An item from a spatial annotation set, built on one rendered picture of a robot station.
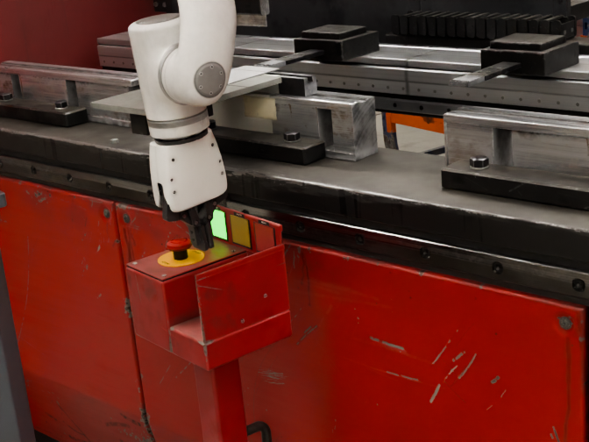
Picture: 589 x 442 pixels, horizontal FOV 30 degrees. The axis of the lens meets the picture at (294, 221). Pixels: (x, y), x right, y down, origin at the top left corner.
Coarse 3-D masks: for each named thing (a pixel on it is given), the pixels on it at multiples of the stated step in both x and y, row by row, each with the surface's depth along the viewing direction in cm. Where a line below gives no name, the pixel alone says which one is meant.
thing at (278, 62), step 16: (304, 32) 206; (320, 32) 204; (336, 32) 201; (352, 32) 203; (368, 32) 206; (304, 48) 206; (320, 48) 203; (336, 48) 201; (352, 48) 202; (368, 48) 205; (256, 64) 195; (272, 64) 193
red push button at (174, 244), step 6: (174, 240) 168; (180, 240) 168; (186, 240) 168; (168, 246) 167; (174, 246) 166; (180, 246) 166; (186, 246) 167; (174, 252) 168; (180, 252) 167; (186, 252) 168; (174, 258) 168; (180, 258) 168; (186, 258) 168
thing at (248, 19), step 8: (240, 0) 186; (248, 0) 185; (256, 0) 184; (264, 0) 184; (240, 8) 187; (248, 8) 186; (256, 8) 185; (264, 8) 184; (240, 16) 189; (248, 16) 188; (256, 16) 186; (264, 16) 185; (240, 24) 189; (248, 24) 188; (256, 24) 187; (264, 24) 186
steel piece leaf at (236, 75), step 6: (234, 72) 191; (240, 72) 190; (246, 72) 190; (252, 72) 189; (258, 72) 189; (264, 72) 188; (234, 78) 186; (240, 78) 185; (246, 78) 185; (228, 84) 182
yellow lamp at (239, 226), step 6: (234, 216) 169; (234, 222) 170; (240, 222) 168; (246, 222) 167; (234, 228) 170; (240, 228) 169; (246, 228) 167; (234, 234) 171; (240, 234) 169; (246, 234) 168; (234, 240) 171; (240, 240) 170; (246, 240) 168
